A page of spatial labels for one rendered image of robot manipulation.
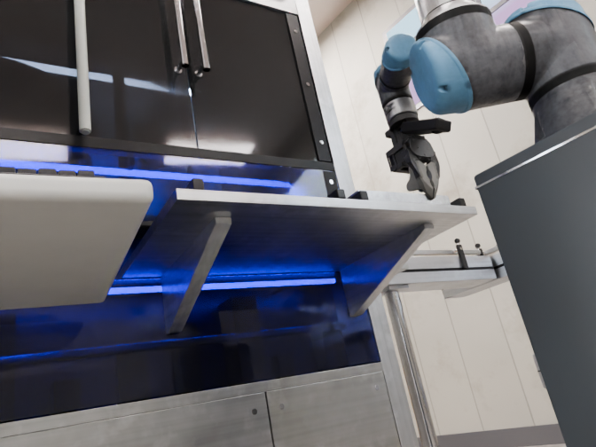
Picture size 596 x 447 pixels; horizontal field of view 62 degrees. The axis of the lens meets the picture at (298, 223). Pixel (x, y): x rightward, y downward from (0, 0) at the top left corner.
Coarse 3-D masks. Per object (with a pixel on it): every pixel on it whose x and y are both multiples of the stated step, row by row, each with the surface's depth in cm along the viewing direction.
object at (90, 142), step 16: (240, 0) 163; (256, 0) 166; (272, 0) 170; (288, 0) 174; (192, 112) 257; (0, 128) 107; (64, 144) 113; (80, 144) 115; (96, 144) 117; (112, 144) 119; (128, 144) 121; (144, 144) 123; (224, 160) 133; (240, 160) 136; (256, 160) 139; (272, 160) 142; (288, 160) 145; (304, 160) 148; (144, 224) 115
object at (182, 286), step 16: (208, 224) 88; (224, 224) 86; (208, 240) 88; (192, 256) 94; (208, 256) 91; (176, 272) 102; (192, 272) 94; (208, 272) 95; (176, 288) 102; (192, 288) 97; (176, 304) 102; (192, 304) 101; (176, 320) 103
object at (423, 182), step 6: (420, 162) 111; (420, 168) 111; (420, 174) 110; (426, 174) 111; (414, 180) 112; (420, 180) 110; (426, 180) 110; (408, 186) 114; (414, 186) 112; (420, 186) 110; (426, 186) 109; (432, 186) 110; (426, 192) 110; (432, 192) 110; (432, 198) 110
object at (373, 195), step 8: (368, 192) 102; (376, 192) 103; (384, 192) 104; (392, 192) 105; (400, 192) 106; (384, 200) 103; (392, 200) 104; (400, 200) 105; (408, 200) 107; (416, 200) 108; (424, 200) 109; (432, 200) 110; (440, 200) 112; (448, 200) 113
